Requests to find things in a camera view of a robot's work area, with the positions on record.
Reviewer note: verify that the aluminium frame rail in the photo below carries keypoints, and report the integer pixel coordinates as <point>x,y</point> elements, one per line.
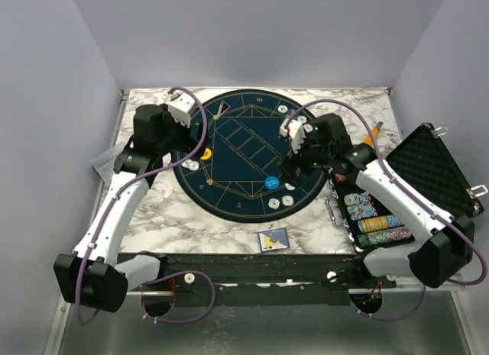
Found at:
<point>403,284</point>

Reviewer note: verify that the yellow dealer button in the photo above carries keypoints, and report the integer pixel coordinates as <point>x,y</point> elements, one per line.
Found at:
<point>207,154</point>

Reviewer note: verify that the clear plastic screw box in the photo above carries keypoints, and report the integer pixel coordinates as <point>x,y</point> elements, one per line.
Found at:
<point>104,163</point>

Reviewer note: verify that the blue small blind button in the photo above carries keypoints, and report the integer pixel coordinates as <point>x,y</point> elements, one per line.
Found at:
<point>272,182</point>

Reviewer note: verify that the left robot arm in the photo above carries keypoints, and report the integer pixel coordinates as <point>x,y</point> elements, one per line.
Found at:
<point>91,275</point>

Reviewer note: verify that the white 5 poker chip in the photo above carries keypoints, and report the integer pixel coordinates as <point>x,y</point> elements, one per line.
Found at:
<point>273,203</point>

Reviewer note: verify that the black poker chip case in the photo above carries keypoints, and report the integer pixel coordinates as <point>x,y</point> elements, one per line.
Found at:
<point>423,160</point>

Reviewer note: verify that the grey 1 poker chip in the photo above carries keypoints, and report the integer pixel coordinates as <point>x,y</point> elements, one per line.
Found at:
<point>287,200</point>

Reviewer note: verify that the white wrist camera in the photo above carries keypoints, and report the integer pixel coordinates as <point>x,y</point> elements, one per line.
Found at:
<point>293,131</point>
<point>182,107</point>

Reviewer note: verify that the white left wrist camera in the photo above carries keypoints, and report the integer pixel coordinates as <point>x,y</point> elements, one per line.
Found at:
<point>182,107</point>

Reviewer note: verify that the chrome case handle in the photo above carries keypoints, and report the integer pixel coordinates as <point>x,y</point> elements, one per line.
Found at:
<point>337,221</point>

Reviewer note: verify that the yellow utility knife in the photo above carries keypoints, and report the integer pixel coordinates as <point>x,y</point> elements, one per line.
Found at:
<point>374,133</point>

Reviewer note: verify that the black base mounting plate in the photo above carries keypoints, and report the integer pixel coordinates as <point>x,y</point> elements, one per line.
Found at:
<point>269,279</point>

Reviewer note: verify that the green chip stack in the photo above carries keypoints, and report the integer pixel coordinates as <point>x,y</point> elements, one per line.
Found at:
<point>383,237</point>

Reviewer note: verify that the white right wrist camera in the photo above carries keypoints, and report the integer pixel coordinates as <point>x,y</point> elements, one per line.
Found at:
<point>293,131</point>

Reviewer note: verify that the round blue poker mat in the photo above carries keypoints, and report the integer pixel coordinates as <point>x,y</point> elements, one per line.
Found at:
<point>246,149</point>

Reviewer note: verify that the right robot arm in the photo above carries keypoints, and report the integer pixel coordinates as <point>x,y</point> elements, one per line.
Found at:
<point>442,244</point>

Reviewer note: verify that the white chip stack in case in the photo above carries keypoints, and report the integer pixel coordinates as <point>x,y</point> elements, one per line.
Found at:
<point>359,206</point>

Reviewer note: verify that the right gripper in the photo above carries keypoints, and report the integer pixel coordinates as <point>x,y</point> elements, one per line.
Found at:
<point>288,163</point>

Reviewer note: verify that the blue playing card box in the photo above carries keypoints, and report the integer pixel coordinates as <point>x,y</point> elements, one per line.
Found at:
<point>272,240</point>

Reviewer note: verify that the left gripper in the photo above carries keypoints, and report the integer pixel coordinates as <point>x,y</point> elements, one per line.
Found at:
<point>189,143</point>

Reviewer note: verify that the yellow chip stack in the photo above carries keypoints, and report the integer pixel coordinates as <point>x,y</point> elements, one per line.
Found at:
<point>378,223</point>

